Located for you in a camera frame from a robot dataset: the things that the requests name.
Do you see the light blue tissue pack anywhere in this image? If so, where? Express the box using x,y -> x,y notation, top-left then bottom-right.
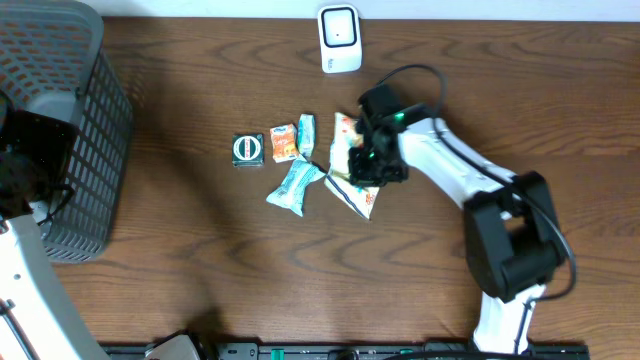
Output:
297,114 -> 316,158

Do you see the teal snack packet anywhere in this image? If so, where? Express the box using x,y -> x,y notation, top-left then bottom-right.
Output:
266,156 -> 325,217

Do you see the orange Kleenex tissue pack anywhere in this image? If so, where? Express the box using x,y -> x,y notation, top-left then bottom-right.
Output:
270,124 -> 299,163

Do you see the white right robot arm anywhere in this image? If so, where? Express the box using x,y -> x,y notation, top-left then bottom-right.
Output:
348,84 -> 577,355

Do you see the grey plastic basket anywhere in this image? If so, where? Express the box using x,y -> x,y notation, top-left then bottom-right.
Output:
1,1 -> 134,263

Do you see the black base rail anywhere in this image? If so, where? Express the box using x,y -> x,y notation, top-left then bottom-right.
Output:
99,341 -> 591,360

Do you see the yellow snack bag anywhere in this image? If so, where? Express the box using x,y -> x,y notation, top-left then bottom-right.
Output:
324,112 -> 379,220

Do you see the green round-logo box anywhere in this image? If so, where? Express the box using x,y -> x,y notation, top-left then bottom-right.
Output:
232,133 -> 264,167

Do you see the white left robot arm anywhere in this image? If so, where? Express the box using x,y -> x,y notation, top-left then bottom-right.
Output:
1,95 -> 107,359

